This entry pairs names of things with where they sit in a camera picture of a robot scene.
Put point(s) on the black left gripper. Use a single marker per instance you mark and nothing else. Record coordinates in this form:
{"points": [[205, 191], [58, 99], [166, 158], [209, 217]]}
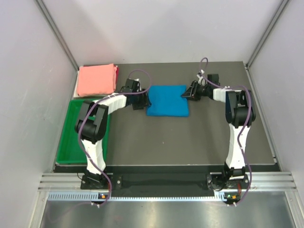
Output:
{"points": [[145, 102]]}

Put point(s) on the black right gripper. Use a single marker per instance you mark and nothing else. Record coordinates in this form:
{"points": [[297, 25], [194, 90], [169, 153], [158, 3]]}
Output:
{"points": [[192, 91]]}

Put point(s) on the blue t shirt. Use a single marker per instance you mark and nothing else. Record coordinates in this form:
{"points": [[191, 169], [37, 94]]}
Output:
{"points": [[167, 101]]}

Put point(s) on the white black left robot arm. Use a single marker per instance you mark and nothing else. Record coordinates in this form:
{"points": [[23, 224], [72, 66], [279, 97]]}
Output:
{"points": [[91, 127]]}

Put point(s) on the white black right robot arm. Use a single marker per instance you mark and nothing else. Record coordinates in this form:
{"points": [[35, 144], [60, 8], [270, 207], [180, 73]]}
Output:
{"points": [[239, 114]]}

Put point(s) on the folded magenta t shirt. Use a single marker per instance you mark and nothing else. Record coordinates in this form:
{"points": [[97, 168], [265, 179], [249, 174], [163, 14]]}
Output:
{"points": [[116, 70]]}

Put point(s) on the folded pink t shirt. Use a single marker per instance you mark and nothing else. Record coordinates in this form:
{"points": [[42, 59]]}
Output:
{"points": [[96, 80]]}

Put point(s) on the green plastic tray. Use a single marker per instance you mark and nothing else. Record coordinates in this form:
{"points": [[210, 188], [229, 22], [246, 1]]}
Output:
{"points": [[69, 151]]}

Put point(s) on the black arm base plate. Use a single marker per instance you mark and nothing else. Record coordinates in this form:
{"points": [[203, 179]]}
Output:
{"points": [[215, 182]]}

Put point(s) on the aluminium frame rail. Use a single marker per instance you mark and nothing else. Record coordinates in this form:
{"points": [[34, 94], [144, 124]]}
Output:
{"points": [[260, 181]]}

